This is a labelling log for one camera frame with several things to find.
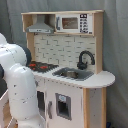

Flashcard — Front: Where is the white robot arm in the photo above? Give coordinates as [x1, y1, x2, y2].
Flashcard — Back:
[0, 33, 45, 128]

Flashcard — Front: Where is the wooden toy kitchen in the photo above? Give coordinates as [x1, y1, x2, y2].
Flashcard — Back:
[22, 10, 115, 128]

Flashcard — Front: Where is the grey toy sink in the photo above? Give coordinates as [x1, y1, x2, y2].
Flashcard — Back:
[52, 67, 93, 81]

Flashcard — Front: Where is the black toy faucet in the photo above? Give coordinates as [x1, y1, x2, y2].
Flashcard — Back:
[77, 50, 95, 70]

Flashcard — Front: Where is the black toy stovetop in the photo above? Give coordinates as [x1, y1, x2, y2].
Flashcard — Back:
[28, 61, 57, 73]

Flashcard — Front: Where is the white dishwasher door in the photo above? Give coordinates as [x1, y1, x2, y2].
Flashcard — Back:
[46, 81, 83, 128]

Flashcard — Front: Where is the toy microwave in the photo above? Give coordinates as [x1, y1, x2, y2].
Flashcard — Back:
[56, 14, 93, 34]

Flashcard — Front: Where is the grey range hood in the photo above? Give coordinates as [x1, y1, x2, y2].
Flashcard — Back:
[26, 14, 55, 34]

